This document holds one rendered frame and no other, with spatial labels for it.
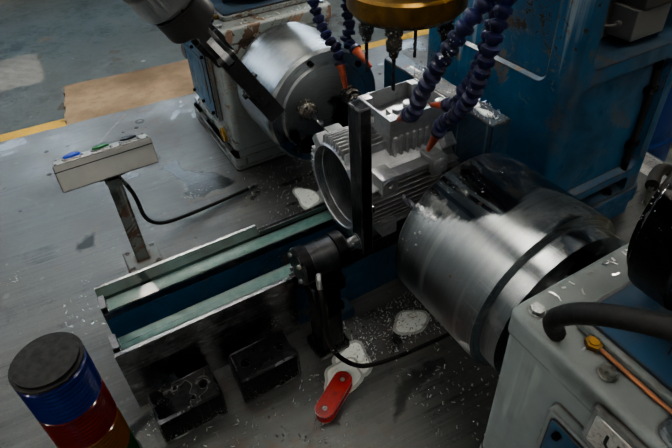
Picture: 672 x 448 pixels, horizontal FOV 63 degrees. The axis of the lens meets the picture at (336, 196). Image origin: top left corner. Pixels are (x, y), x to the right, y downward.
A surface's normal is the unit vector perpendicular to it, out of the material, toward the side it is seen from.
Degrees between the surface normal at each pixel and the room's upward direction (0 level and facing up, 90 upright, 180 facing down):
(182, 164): 0
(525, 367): 90
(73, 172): 67
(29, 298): 0
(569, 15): 90
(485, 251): 43
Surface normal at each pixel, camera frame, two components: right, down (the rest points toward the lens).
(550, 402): -0.87, 0.34
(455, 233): -0.63, -0.33
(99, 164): 0.44, 0.18
